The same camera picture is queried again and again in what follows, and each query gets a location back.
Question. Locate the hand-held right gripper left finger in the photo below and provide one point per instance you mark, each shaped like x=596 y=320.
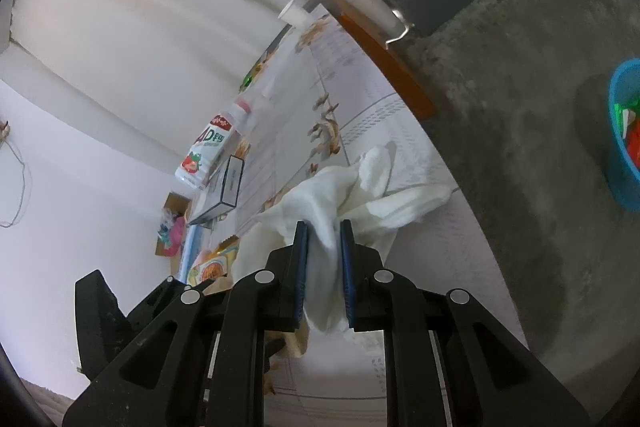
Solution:
x=300 y=277

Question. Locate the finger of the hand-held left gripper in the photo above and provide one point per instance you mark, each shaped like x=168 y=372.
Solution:
x=155 y=299

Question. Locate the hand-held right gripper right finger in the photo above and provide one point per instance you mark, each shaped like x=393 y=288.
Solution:
x=347 y=277

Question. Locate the white cloth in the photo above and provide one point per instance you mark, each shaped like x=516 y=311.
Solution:
x=325 y=197

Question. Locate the white milk drink bottle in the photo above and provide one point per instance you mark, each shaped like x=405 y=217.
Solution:
x=207 y=147

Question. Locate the blue plastic basket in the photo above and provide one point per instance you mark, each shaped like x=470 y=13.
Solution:
x=622 y=177

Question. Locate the pink and teal bundle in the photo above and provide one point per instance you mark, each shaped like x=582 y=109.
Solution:
x=172 y=239

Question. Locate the orange snack packet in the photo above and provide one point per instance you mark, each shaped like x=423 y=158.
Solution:
x=212 y=269

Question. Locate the cardboard box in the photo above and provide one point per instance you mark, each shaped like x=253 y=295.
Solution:
x=175 y=202

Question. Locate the green wrapper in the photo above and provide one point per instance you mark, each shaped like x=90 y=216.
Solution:
x=247 y=80

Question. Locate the dark wooden table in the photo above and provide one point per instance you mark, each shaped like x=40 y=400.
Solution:
x=395 y=72

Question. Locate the colourful snack packet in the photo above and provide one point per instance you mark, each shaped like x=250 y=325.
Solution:
x=260 y=66

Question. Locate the metal curtain hook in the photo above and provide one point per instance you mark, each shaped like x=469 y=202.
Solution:
x=402 y=29

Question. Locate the white paper cup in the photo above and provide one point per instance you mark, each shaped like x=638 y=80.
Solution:
x=296 y=14

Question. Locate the green and white packet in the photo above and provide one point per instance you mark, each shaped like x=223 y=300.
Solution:
x=625 y=114

